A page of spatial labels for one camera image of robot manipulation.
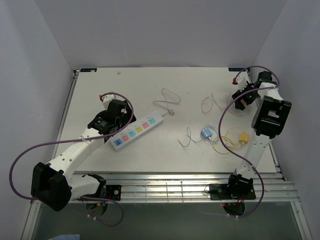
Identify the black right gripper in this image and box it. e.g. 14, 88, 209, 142
231, 81, 261, 111

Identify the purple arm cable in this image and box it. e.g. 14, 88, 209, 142
9, 91, 135, 228
199, 65, 280, 219

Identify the white multicolour power strip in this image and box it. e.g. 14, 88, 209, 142
108, 111, 164, 151

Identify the blue left corner label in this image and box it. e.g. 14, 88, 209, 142
80, 68, 97, 73

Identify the blue charger plug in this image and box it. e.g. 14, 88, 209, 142
200, 128, 213, 142

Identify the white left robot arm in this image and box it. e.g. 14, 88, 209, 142
31, 99, 136, 212

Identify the blue corner label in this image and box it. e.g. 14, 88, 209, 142
80, 68, 97, 73
228, 67, 246, 72

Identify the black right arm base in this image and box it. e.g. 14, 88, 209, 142
204, 183, 256, 217

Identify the yellow charger plug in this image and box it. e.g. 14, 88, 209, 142
238, 132, 249, 145

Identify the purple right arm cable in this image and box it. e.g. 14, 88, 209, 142
199, 65, 280, 219

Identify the blue right corner label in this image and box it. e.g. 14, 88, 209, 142
228, 67, 246, 72

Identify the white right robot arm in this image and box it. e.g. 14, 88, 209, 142
225, 71, 292, 199

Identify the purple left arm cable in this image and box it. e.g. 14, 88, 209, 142
9, 91, 135, 228

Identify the aluminium rail frame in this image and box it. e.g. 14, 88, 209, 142
22, 67, 312, 240

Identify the white power strip cord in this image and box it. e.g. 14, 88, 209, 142
152, 87, 182, 117

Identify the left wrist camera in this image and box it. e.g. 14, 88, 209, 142
99, 94, 117, 110

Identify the yellow charger cable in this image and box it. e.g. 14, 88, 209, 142
211, 127, 248, 156

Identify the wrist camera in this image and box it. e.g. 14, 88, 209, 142
232, 76, 248, 92
99, 94, 117, 110

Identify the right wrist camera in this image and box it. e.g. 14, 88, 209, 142
232, 76, 248, 92

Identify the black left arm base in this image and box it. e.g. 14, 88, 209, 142
85, 184, 122, 217

